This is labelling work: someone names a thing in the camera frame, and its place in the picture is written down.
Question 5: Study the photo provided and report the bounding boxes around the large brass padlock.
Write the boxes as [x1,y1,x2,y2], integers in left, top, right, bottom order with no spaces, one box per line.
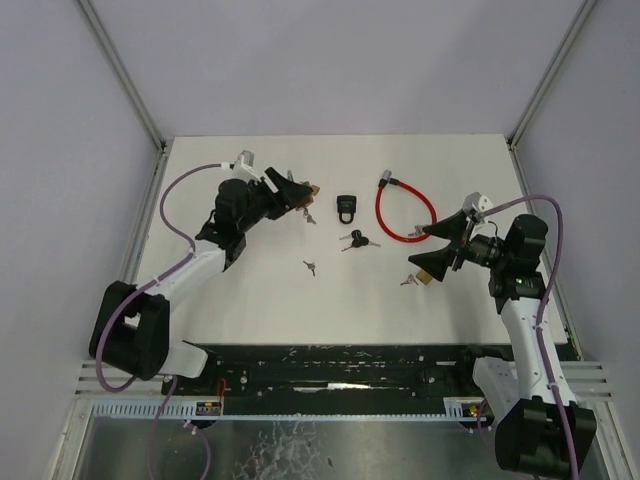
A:
[287,170,320,210]

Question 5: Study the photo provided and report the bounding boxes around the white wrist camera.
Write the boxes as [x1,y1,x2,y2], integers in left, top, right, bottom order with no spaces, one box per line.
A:
[231,150,261,183]
[462,192,494,223]

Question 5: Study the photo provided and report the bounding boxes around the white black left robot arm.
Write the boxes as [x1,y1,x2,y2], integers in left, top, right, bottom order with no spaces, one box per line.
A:
[89,168,317,393]

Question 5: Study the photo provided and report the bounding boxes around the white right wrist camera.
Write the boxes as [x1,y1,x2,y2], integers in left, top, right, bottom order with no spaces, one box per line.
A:
[462,192,494,223]

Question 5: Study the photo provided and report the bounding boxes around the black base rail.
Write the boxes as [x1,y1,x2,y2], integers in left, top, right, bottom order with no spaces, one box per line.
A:
[177,344,513,397]

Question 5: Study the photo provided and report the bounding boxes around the small keys of large padlock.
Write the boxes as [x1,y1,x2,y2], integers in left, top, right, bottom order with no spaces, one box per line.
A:
[302,208,317,225]

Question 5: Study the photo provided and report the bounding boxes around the red cable lock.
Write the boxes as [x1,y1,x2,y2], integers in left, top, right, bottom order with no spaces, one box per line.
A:
[374,169,438,245]

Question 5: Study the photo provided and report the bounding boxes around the black Kaijing padlock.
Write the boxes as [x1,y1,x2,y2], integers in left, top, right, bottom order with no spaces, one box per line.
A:
[336,194,357,225]

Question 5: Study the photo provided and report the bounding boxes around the black-headed key bunch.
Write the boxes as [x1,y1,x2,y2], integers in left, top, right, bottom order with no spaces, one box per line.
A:
[340,229,380,252]

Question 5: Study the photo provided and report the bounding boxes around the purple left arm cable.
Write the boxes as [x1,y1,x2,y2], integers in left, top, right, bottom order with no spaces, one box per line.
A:
[97,162,236,480]

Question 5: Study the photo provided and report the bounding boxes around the small brass padlock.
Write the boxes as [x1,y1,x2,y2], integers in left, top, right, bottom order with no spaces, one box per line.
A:
[401,270,433,285]

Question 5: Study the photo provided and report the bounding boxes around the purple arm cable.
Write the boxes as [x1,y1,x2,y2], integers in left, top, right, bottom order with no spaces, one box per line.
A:
[97,162,236,480]
[474,195,581,480]

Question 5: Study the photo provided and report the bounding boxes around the silver cable lock keys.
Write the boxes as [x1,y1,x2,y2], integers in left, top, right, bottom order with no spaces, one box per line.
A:
[407,225,427,239]

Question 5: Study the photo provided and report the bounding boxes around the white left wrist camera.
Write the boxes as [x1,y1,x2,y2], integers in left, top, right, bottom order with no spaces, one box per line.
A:
[231,150,261,183]

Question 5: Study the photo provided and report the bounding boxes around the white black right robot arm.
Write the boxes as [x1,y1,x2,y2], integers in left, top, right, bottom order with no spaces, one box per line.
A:
[408,210,597,479]

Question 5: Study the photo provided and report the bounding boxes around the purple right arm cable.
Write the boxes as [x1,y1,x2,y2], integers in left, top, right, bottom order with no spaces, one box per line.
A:
[474,195,581,480]

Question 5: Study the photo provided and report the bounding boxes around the white slotted cable duct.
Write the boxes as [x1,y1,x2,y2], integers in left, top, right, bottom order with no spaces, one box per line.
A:
[92,397,494,419]

